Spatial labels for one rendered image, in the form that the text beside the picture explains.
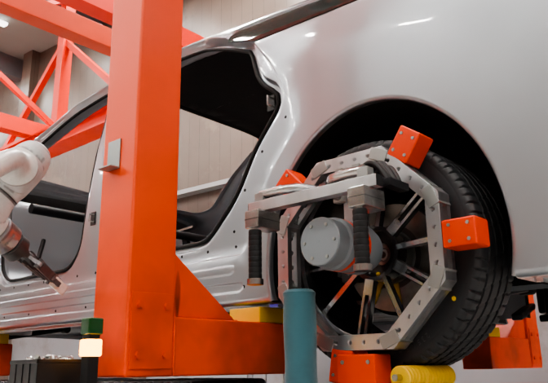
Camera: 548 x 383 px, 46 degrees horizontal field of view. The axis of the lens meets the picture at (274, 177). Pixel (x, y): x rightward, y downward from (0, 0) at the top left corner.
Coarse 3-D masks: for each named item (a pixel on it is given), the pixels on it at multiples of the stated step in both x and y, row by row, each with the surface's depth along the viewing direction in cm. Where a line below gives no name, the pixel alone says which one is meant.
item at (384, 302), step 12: (396, 204) 195; (372, 216) 200; (420, 216) 189; (408, 228) 191; (420, 228) 188; (408, 240) 188; (408, 252) 185; (420, 252) 187; (420, 264) 186; (420, 276) 185; (360, 288) 198; (384, 288) 192; (408, 288) 187; (384, 300) 191; (408, 300) 186
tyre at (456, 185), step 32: (448, 160) 182; (448, 192) 171; (480, 192) 176; (480, 256) 162; (480, 288) 163; (448, 320) 164; (480, 320) 169; (384, 352) 174; (416, 352) 168; (448, 352) 171
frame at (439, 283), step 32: (352, 160) 184; (384, 160) 176; (416, 192) 168; (288, 224) 195; (288, 256) 192; (448, 256) 163; (288, 288) 190; (448, 288) 161; (320, 320) 185; (416, 320) 161
